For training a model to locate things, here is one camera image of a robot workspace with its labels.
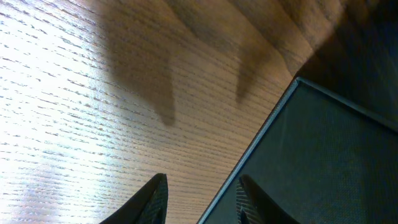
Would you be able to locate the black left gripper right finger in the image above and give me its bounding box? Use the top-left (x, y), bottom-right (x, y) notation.
top-left (236, 175), bottom-right (299, 224)

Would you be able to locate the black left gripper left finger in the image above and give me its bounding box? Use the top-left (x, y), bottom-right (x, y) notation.
top-left (101, 173), bottom-right (169, 224)

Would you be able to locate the dark green gift box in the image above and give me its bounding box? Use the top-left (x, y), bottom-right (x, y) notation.
top-left (200, 78), bottom-right (397, 223)

